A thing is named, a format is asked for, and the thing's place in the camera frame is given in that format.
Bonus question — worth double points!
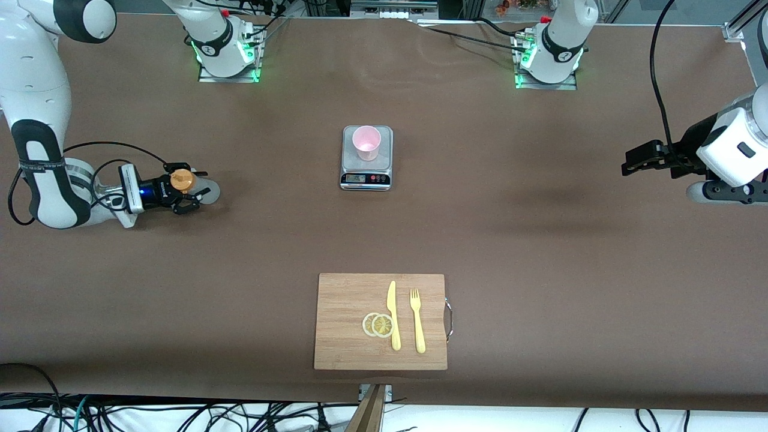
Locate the wooden post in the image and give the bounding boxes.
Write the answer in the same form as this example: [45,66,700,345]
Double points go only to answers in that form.
[345,384,386,432]

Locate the teal floor cable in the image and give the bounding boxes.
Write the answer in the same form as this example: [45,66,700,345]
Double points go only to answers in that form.
[71,395,91,432]

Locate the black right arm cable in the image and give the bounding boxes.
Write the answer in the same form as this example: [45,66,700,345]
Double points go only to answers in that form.
[7,141,181,227]

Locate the yellow plastic fork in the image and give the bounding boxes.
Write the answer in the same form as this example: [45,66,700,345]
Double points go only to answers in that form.
[409,288,427,354]

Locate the silver digital kitchen scale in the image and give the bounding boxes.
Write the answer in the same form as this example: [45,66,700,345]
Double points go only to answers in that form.
[340,125,394,192]

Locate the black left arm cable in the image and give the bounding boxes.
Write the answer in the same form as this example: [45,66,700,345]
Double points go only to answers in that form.
[650,0,691,178]

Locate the translucent sauce bottle orange cap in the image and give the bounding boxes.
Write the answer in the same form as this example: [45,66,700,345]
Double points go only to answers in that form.
[170,169,221,206]

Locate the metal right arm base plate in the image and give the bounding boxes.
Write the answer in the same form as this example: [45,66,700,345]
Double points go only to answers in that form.
[198,27,261,83]

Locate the black looped floor cable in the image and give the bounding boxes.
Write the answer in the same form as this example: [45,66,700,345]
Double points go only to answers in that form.
[0,362,64,432]

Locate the aluminium frame corner piece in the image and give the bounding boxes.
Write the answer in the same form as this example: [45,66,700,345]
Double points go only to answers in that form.
[723,0,760,41]

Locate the yellow plastic knife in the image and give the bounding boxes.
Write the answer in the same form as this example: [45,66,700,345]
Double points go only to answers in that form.
[386,280,402,352]

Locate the brown table cover sheet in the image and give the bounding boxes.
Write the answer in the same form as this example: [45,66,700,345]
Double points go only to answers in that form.
[0,11,768,413]

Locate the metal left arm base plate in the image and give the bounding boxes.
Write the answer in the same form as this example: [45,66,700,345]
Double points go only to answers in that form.
[514,33,578,91]

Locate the black cable on table cover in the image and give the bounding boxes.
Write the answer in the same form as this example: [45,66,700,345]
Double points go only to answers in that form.
[410,18,529,53]

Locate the pink plastic cup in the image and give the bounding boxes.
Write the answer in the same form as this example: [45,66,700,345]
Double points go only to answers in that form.
[352,125,382,162]

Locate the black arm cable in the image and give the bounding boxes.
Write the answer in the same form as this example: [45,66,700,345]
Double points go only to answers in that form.
[7,141,181,227]
[650,0,691,178]

